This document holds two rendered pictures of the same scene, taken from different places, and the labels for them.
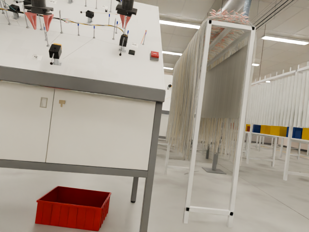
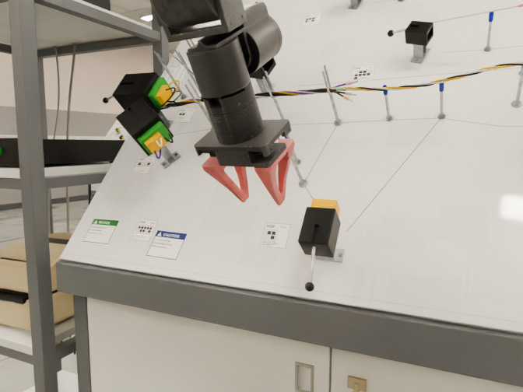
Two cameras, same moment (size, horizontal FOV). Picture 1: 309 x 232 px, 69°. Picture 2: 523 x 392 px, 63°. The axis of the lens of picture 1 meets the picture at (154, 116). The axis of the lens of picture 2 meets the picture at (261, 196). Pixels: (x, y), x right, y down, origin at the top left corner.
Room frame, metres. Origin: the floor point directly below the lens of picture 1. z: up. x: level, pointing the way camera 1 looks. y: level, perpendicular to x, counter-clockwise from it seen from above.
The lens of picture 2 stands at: (0.59, 0.24, 1.11)
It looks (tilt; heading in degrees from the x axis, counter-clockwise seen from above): 7 degrees down; 36
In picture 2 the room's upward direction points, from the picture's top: straight up
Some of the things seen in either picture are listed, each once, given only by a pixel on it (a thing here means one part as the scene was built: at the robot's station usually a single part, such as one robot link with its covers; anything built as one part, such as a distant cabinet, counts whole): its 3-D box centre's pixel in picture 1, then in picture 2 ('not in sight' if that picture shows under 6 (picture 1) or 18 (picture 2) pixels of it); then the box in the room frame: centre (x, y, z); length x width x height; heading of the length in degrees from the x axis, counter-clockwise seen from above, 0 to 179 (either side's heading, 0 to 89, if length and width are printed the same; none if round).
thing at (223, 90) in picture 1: (197, 115); not in sight; (2.28, -0.43, 0.78); 1.39 x 0.45 x 1.56; 3
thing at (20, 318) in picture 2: not in sight; (54, 273); (1.18, 1.37, 0.76); 0.30 x 0.21 x 0.20; 14
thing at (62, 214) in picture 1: (76, 206); not in sight; (1.49, 0.44, 0.07); 0.39 x 0.29 x 0.14; 90
